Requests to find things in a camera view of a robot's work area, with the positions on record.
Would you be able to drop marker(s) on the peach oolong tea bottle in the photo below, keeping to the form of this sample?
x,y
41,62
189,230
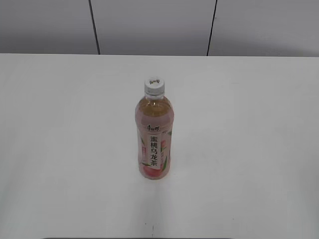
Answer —
x,y
154,118

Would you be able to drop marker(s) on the white bottle cap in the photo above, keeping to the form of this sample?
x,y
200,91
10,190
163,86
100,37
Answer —
x,y
154,86

